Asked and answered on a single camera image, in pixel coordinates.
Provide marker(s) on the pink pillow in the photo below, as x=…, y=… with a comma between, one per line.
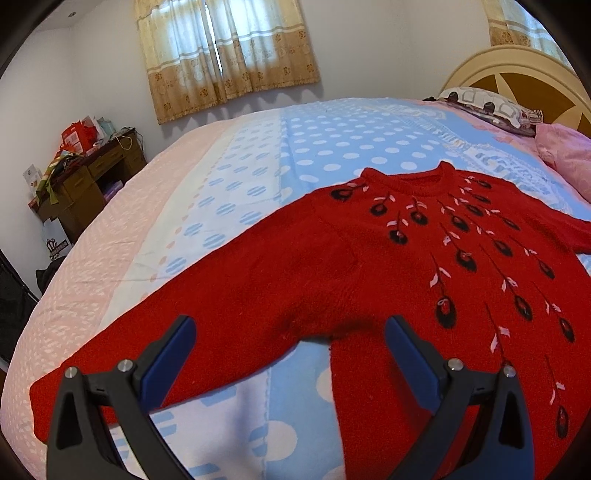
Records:
x=568, y=152

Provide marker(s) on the patterned white black pillow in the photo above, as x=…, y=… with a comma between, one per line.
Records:
x=494, y=109

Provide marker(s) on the beige patterned window curtain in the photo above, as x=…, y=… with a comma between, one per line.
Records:
x=203, y=54

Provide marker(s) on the white paper shopping bag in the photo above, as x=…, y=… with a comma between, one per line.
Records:
x=55, y=239

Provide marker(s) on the red gift bag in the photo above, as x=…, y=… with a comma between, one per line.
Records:
x=79, y=137

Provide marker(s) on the dark brown wooden desk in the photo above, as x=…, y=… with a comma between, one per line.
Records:
x=83, y=188

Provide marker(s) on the red knitted sweater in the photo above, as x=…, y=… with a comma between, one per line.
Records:
x=291, y=376

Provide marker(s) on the cream wooden headboard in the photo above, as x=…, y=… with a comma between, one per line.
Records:
x=531, y=79

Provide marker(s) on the blue pink polka-dot bedspread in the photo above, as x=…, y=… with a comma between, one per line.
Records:
x=223, y=178

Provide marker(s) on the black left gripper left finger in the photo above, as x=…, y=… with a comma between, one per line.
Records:
x=80, y=445

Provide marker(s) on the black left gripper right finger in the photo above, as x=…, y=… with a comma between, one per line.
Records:
x=500, y=445

